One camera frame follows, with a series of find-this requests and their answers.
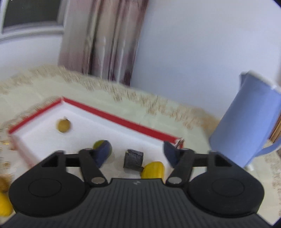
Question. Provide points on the light blue electric kettle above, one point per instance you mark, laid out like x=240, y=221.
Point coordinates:
x=247, y=124

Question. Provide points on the small yellow fruit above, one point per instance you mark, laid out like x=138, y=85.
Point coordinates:
x=6, y=208

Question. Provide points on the cream embroidered tablecloth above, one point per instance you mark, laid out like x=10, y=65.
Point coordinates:
x=53, y=193

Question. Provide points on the brown longan fruit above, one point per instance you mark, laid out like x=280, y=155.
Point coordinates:
x=5, y=182
x=63, y=125

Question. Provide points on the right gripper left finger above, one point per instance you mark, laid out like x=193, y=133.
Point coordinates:
x=91, y=162

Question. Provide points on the green round fruit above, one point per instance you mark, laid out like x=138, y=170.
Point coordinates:
x=98, y=143

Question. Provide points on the white framed window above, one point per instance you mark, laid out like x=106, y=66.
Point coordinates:
x=22, y=19

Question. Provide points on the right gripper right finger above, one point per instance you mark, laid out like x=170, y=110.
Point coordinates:
x=182, y=162

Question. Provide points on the red shallow tray box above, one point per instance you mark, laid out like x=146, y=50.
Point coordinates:
x=36, y=136

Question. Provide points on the yellow ridged fruit piece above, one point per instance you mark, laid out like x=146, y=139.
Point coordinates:
x=153, y=170

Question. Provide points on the pink floral curtain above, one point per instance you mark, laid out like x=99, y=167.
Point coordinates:
x=101, y=38

